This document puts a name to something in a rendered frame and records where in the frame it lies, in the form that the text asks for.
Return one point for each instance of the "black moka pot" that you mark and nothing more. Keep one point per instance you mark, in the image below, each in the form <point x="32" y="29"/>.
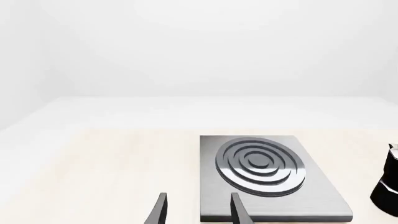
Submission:
<point x="387" y="182"/>

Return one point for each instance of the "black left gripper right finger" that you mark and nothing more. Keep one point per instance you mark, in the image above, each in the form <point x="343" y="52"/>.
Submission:
<point x="238" y="210"/>

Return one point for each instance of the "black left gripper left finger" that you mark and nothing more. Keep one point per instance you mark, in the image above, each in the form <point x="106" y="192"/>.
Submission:
<point x="159" y="210"/>

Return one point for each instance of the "flat black stove plate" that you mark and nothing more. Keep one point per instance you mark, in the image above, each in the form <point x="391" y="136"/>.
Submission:
<point x="264" y="163"/>

